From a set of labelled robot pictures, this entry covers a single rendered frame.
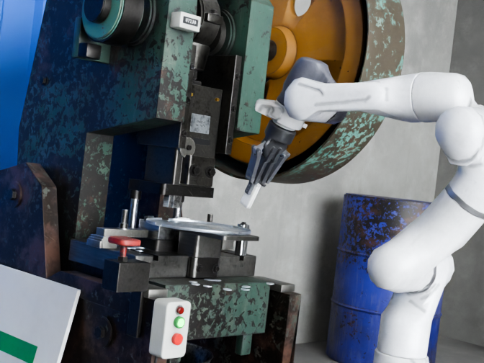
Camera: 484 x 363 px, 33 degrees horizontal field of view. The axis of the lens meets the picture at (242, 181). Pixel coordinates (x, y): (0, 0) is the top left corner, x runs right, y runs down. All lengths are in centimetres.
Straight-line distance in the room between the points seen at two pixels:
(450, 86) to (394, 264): 39
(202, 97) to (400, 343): 89
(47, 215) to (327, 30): 98
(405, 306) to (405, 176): 351
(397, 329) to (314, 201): 284
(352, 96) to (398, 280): 42
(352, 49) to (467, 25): 335
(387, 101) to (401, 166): 347
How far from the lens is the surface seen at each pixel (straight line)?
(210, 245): 223
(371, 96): 183
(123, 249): 197
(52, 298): 230
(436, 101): 180
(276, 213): 440
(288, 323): 234
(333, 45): 248
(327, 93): 187
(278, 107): 203
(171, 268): 219
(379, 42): 235
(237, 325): 227
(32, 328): 235
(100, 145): 239
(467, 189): 175
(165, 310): 194
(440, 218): 177
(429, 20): 549
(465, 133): 170
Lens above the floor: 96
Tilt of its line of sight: 1 degrees down
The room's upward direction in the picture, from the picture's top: 7 degrees clockwise
